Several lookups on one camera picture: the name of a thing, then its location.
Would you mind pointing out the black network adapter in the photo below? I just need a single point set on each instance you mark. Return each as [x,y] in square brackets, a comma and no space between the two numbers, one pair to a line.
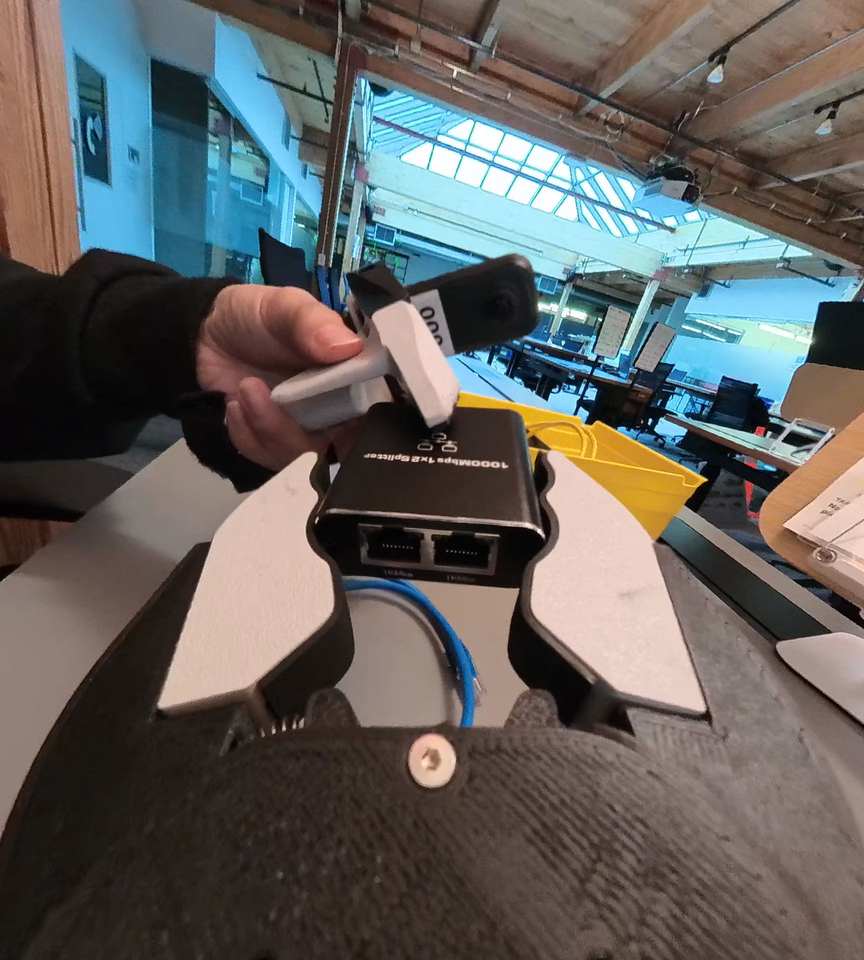
[432,480]

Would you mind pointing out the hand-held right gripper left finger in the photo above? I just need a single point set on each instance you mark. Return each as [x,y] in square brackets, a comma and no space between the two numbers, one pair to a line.
[251,600]

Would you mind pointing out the grey desk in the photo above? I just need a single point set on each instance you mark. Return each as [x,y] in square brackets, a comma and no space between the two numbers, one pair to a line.
[26,637]

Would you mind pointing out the black monitor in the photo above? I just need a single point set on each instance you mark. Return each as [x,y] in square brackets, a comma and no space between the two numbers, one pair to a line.
[859,334]

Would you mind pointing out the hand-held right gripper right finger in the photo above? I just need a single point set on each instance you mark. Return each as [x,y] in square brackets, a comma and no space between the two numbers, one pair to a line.
[612,607]

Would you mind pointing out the black flat slab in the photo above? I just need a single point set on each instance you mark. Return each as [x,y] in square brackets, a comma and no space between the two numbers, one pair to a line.
[739,570]

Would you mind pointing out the yellow plastic bin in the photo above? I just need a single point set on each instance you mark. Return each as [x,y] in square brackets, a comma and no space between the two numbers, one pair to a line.
[627,480]

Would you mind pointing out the wooden post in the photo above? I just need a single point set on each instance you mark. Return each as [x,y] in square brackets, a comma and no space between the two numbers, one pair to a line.
[4,135]

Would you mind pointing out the black office chair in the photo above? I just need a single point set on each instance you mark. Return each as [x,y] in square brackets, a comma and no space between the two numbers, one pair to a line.
[732,401]
[649,397]

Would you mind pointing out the person's left forearm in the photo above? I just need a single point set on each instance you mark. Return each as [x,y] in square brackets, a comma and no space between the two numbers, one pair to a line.
[64,360]

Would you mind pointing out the person's left hand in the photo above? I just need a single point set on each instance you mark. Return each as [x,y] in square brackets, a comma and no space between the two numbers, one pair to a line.
[259,337]

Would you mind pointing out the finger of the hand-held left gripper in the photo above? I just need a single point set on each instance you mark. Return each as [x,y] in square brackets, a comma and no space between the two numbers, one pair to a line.
[420,360]

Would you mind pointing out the white ceiling spotlight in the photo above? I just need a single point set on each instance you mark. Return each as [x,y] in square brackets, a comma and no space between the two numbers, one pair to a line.
[715,71]
[824,121]

